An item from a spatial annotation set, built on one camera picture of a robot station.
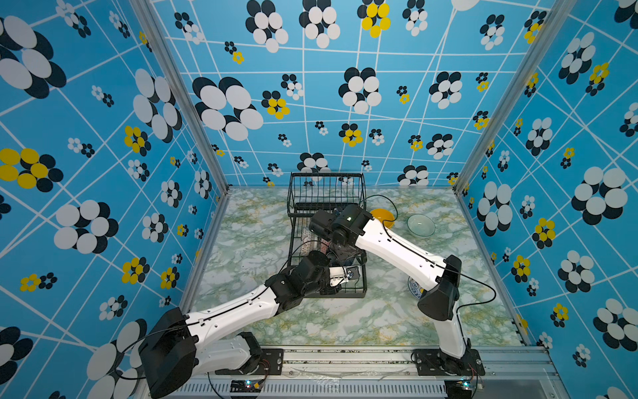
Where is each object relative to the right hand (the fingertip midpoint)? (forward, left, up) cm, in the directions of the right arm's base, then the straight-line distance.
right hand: (355, 247), depth 78 cm
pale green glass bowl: (+21, -30, -16) cm, 40 cm away
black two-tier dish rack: (+36, +18, -13) cm, 43 cm away
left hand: (-4, +3, -3) cm, 6 cm away
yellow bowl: (+27, -16, -18) cm, 36 cm away
